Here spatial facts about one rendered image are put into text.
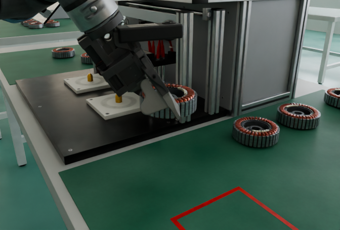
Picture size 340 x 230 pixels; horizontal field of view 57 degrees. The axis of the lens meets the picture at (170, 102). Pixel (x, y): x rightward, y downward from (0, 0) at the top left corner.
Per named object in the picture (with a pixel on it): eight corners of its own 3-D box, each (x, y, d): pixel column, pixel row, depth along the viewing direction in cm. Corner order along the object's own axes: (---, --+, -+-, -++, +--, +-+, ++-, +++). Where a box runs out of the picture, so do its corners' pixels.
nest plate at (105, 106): (105, 120, 83) (104, 116, 83) (86, 102, 95) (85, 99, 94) (153, 108, 91) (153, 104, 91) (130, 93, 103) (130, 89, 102)
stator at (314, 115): (327, 127, 83) (330, 115, 82) (291, 132, 81) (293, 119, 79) (301, 111, 93) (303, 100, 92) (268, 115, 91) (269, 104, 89)
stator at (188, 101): (147, 124, 55) (147, 105, 54) (134, 102, 65) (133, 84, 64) (205, 116, 58) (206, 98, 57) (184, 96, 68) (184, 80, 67)
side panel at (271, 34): (234, 117, 90) (243, 1, 78) (226, 114, 92) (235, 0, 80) (294, 98, 104) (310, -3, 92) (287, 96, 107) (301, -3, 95)
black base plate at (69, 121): (65, 165, 67) (64, 156, 66) (16, 85, 117) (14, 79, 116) (226, 116, 91) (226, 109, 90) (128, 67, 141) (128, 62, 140)
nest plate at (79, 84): (76, 93, 102) (76, 90, 102) (64, 82, 114) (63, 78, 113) (118, 85, 110) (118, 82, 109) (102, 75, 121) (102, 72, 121)
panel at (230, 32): (228, 110, 89) (237, 1, 78) (127, 62, 141) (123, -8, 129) (231, 109, 90) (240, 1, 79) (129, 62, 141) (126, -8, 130)
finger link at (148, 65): (161, 99, 56) (133, 60, 56) (169, 93, 56) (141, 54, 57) (161, 96, 51) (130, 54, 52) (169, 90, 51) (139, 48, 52)
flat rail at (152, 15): (182, 28, 74) (182, 15, 73) (90, 8, 122) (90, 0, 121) (186, 28, 75) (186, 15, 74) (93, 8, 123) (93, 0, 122)
